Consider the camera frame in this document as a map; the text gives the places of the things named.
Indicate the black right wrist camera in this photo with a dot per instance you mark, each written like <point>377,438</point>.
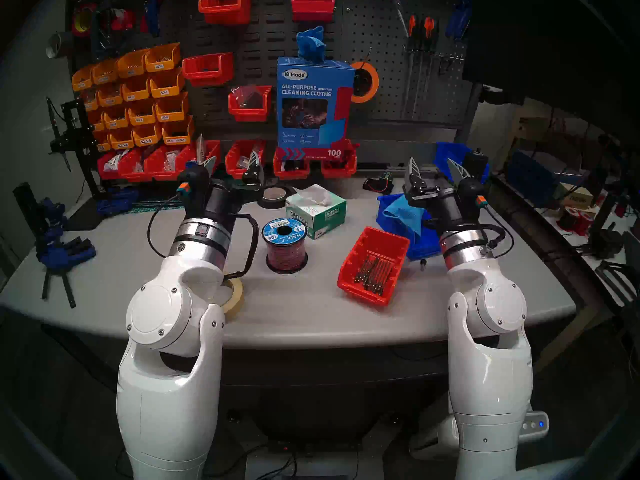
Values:
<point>472,194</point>

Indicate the metal tool holder rail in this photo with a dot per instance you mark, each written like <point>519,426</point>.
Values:
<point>450,56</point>

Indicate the black pegboard hook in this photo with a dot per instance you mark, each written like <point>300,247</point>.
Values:
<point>370,59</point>

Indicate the red plastic storage bin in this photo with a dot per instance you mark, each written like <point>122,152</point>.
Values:
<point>375,241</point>

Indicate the blue bar clamp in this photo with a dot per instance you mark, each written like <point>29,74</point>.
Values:
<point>50,216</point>
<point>65,256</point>
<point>117,201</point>

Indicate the black carabiner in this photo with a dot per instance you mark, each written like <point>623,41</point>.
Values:
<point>440,68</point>

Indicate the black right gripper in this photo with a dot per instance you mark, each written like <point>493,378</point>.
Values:
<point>442,209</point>

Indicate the circuit board with battery holder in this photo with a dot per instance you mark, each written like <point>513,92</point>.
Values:
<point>378,185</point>

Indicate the black cylindrical bottle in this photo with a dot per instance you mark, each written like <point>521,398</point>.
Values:
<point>477,161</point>

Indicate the red white tape roll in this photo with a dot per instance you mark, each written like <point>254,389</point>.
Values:
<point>119,20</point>

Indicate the orange tape roll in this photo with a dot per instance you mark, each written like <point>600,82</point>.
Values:
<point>374,81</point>

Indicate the grey duct tape roll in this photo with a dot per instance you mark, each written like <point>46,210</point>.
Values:
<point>59,46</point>

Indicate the black power strip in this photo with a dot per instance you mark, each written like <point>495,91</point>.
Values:
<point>315,446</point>

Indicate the thin steel rod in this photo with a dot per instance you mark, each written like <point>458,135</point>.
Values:
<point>369,271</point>
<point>387,279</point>
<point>381,276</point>
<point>363,269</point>
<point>375,274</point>

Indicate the small cardboard box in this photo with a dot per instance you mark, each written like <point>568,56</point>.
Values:
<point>575,196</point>

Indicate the white paper card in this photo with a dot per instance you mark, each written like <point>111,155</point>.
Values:
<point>200,146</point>

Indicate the blue red towel box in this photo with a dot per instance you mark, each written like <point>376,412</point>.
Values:
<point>330,134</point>

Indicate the beige masking tape roll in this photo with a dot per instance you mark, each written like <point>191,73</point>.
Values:
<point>237,296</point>

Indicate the blue microfibre shop towel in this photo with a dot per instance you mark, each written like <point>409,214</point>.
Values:
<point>405,214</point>
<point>311,46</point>

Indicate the red plastic wall bin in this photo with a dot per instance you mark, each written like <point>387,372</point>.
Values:
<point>237,154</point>
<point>110,169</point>
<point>312,9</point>
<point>157,169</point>
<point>207,75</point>
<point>187,159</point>
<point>240,115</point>
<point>290,173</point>
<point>131,170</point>
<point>340,170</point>
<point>225,13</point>

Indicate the red yellow tape roll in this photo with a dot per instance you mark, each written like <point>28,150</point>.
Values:
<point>84,20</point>

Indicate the black helping hand stand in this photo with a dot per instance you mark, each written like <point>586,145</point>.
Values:
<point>77,134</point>

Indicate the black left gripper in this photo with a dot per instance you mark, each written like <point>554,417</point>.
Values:
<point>222,204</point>

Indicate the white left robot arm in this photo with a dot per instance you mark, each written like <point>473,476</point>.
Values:
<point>170,384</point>

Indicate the grey perforated pegboard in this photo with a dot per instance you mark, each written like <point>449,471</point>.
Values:
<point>385,109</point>

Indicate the yellow plastic wall bin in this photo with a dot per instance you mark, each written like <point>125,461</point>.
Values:
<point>177,136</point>
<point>147,139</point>
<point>121,143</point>
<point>90,104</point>
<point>116,121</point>
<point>101,145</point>
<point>132,69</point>
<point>96,125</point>
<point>111,99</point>
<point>142,117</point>
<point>82,81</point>
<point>136,93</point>
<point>171,113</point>
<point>105,75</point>
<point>167,89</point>
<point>162,63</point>

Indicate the green white tissue box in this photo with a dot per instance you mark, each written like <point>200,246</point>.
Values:
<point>322,214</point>

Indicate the orange black screwdriver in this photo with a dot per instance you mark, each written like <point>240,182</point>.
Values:
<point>423,34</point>
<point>412,31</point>
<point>430,31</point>

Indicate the white air purifier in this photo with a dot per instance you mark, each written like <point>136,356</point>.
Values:
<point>537,424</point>

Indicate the blue plastic storage bin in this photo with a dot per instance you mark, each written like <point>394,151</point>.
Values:
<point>445,156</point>
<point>425,246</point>

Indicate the clear plastic bag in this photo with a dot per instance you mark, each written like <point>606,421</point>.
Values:
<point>247,96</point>

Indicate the black tape roll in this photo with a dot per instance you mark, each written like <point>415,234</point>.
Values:
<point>272,204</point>

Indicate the red thread spool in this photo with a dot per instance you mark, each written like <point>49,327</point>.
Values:
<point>584,224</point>
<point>569,219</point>

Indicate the green cutting mat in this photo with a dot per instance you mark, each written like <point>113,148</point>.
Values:
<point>150,208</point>

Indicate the blue spring clamp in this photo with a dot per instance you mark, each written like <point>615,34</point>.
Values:
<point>464,11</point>
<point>452,24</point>

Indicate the black desk device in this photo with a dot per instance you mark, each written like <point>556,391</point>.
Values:
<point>605,241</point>

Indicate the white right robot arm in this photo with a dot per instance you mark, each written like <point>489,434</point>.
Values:
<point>490,384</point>

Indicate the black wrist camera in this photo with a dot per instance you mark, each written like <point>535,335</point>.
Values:
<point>195,189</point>
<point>472,194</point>

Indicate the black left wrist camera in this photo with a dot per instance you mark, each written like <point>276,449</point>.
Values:
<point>195,189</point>

